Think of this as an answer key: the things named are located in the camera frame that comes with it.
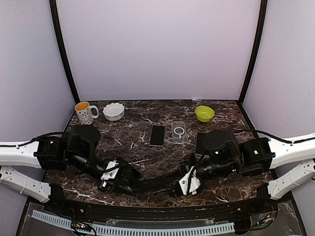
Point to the small circuit board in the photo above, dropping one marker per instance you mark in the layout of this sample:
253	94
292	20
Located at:
81	227

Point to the black front table rail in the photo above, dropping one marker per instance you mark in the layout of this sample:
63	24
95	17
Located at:
95	212

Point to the right black frame post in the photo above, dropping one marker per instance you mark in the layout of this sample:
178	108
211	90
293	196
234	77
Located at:
254	53

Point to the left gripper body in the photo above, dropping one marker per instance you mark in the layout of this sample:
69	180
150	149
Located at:
109	182

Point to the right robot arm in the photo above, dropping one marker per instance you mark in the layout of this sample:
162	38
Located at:
222	155

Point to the left black frame post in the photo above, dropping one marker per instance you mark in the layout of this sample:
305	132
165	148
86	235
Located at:
62	50

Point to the black phone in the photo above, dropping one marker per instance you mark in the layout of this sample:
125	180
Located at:
152	184

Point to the white slotted cable duct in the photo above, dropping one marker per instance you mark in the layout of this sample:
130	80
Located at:
104	230

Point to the patterned mug yellow inside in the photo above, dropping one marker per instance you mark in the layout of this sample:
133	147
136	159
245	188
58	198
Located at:
86	113

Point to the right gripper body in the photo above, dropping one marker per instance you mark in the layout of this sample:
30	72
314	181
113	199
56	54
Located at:
184	165

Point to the green bowl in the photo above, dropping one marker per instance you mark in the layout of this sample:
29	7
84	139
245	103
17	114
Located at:
204	113

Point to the black frame post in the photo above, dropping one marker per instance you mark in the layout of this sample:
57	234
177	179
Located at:
254	53
62	50

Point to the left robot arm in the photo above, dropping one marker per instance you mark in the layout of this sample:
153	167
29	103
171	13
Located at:
56	151

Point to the white scalloped bowl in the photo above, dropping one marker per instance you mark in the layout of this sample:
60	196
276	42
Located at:
114	111

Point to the clear magsafe phone case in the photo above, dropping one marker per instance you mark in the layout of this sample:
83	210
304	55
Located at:
179	132

